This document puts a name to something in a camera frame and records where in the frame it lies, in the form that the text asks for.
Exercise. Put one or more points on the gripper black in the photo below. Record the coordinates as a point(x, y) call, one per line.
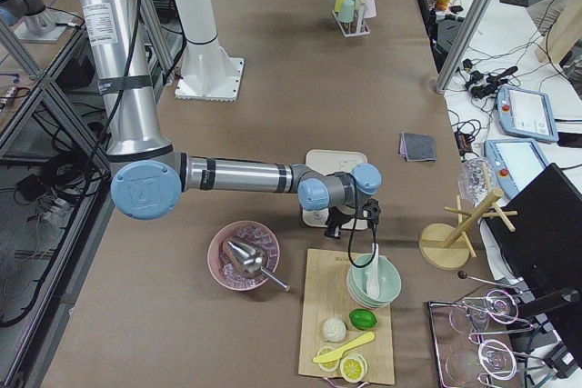
point(336, 217)

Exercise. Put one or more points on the beige rabbit tray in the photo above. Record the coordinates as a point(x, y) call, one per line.
point(328, 162)

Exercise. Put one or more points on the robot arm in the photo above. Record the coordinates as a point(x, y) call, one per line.
point(158, 152)

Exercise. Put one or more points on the green cup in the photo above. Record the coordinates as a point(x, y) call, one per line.
point(346, 12)

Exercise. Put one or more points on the pink cup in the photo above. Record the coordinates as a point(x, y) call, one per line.
point(369, 9)

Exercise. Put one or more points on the clear textured glass cup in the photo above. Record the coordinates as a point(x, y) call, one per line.
point(472, 183)

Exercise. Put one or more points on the white ceramic spoon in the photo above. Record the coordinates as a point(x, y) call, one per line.
point(372, 281)

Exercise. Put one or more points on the metal ice scoop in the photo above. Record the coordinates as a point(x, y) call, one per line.
point(250, 260)

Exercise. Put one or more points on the green lime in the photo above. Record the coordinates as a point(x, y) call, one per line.
point(362, 319)

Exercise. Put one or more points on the pink bowl with ice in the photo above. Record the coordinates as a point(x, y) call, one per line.
point(222, 268)

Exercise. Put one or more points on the white steamed bun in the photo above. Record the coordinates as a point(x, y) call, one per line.
point(334, 330)

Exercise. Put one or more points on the wooden mug tree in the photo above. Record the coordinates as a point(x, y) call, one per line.
point(447, 247)

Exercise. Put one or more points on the folded grey cloth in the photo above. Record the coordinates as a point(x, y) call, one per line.
point(417, 147)

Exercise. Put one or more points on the yellow plastic knife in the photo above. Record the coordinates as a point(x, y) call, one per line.
point(337, 353)

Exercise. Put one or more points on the lemon slice front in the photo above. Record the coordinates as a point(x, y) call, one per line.
point(353, 368)

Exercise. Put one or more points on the teach pendant near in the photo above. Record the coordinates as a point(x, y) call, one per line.
point(516, 163)

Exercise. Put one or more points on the teach pendant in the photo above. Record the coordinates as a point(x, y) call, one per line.
point(516, 163)
point(526, 113)

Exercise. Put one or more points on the black monitor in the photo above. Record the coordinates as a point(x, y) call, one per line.
point(545, 250)

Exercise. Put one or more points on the teach pendant far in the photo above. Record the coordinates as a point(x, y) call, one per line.
point(526, 113)

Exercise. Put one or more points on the white wire cup rack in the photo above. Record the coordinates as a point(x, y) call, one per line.
point(359, 26)

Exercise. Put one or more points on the white camera pole base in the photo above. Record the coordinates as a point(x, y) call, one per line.
point(207, 71)

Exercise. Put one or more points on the aluminium frame post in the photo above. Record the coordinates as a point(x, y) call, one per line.
point(464, 37)

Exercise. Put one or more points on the black wire glass rack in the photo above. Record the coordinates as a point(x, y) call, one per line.
point(486, 337)

